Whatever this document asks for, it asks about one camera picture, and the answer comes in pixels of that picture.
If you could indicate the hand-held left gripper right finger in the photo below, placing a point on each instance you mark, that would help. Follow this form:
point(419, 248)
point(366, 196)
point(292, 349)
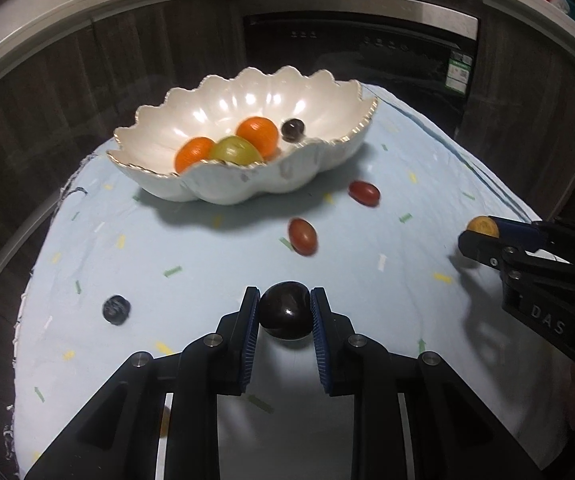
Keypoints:
point(320, 340)

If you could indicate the white kitchen countertop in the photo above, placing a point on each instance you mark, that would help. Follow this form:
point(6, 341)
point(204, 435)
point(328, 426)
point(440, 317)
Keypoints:
point(117, 4)

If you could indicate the dark wood base cabinet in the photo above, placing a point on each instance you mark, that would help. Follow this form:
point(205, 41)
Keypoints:
point(517, 85)
point(92, 85)

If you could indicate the large brown longan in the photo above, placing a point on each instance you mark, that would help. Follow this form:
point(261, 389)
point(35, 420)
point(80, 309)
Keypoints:
point(482, 225)

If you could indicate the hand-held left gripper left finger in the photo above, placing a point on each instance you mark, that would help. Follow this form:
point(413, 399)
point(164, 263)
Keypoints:
point(250, 340)

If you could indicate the blueberry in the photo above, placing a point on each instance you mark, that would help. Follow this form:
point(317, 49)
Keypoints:
point(116, 309)

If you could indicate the orange tangerine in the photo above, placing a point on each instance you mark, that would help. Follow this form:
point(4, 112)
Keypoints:
point(260, 132)
point(192, 155)

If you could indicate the light blue patterned cloth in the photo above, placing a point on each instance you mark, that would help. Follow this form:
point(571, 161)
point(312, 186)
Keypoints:
point(142, 240)

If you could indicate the green round fruit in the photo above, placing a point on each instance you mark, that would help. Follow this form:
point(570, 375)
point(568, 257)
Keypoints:
point(235, 150)

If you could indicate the dark purple plum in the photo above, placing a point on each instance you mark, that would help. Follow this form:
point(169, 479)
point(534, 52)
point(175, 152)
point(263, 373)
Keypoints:
point(292, 129)
point(286, 315)

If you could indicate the teal plastic bag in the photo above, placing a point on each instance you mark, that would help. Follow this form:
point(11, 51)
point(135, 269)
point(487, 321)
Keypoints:
point(566, 2)

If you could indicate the black built-in dishwasher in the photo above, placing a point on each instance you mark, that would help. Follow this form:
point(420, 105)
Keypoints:
point(392, 60)

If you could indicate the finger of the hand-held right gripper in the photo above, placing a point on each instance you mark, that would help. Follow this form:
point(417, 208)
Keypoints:
point(517, 230)
point(482, 249)

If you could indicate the white scalloped ceramic bowl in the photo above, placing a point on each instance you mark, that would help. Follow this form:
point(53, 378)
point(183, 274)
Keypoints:
point(207, 105)

